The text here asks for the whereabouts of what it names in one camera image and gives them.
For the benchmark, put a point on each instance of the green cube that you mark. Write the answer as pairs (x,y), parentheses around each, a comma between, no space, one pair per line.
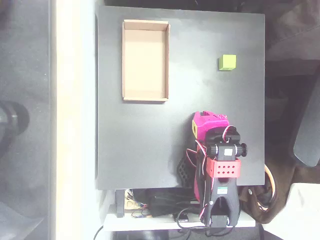
(228,62)

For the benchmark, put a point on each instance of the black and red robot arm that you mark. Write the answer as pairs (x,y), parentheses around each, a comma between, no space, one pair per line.
(226,200)

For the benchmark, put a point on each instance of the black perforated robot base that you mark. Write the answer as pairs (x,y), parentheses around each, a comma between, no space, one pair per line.
(183,172)

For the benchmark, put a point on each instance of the brown cardboard box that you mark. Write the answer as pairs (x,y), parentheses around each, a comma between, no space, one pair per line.
(145,62)

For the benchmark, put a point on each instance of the black plug connector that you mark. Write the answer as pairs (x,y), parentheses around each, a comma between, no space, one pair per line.
(181,217)

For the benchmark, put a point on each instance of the grey office chair part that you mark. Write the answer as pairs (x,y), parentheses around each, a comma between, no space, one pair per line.
(307,140)

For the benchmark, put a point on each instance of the brown bag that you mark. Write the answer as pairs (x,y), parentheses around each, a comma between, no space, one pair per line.
(252,207)

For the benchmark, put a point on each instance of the light wooden piece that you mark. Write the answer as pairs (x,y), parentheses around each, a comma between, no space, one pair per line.
(130,205)

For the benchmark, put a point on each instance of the small blue circuit board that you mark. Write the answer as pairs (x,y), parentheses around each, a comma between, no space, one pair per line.
(140,216)

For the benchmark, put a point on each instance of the white shelf board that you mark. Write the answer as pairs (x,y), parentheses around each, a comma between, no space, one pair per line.
(150,223)

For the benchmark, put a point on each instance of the brown jacket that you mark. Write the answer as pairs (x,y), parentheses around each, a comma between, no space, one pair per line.
(295,30)

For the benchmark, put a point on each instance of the white cloth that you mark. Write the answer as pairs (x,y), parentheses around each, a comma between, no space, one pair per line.
(305,212)

